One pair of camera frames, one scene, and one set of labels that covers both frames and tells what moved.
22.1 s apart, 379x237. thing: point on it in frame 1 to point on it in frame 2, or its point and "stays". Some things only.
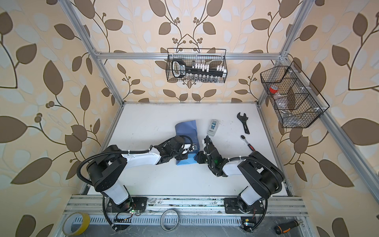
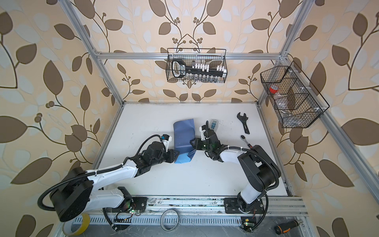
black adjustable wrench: [244, 119] stays
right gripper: [201, 154] to [197, 145]
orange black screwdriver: [284, 227] stays
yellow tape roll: [67, 222] stays
